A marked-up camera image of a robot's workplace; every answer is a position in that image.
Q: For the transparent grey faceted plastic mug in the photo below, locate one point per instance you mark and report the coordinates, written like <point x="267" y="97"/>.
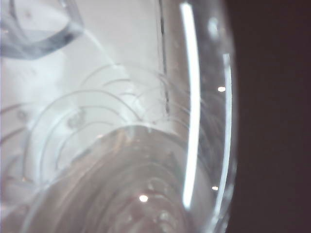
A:
<point x="48" y="46"/>

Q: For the clear red-labelled water bottle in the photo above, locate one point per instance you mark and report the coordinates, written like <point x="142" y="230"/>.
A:
<point x="145" y="182"/>

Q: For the wide brown desk partition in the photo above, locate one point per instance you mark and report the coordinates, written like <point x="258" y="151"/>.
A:
<point x="272" y="121"/>

